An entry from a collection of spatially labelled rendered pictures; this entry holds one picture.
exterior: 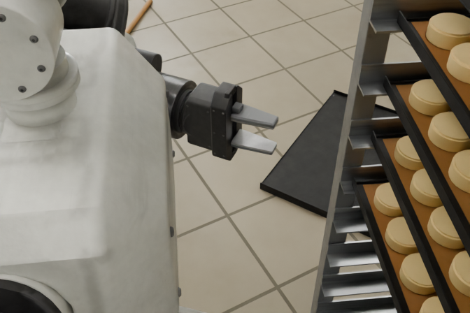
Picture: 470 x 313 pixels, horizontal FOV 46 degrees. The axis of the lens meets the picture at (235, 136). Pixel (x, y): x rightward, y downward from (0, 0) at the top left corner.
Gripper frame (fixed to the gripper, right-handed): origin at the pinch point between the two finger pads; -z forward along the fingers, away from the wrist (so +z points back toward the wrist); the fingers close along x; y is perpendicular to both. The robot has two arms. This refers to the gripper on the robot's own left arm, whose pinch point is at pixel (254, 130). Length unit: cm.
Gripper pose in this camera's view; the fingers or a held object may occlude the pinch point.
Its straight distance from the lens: 76.7
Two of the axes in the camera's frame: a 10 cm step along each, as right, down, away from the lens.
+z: -9.1, -2.7, 3.0
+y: 4.1, -6.1, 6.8
